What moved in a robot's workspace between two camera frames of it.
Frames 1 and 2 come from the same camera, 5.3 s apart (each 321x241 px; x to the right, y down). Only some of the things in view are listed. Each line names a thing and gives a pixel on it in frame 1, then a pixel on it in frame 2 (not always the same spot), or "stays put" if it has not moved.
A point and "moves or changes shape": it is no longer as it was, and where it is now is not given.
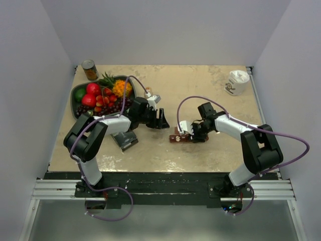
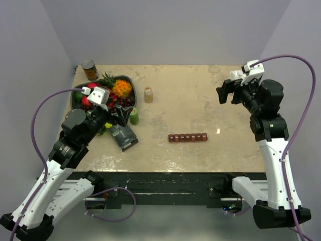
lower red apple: x=89 y=100 stays put
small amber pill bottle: x=149 y=91 stays put
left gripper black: x=160 y=123 → x=123 y=114
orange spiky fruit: x=119 y=87 stays put
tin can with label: x=89 y=67 stays put
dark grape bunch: x=119 y=107 stays put
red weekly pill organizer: x=181 y=138 moves or changes shape
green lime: x=79 y=94 stays put
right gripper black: x=196 y=138 → x=230 y=87
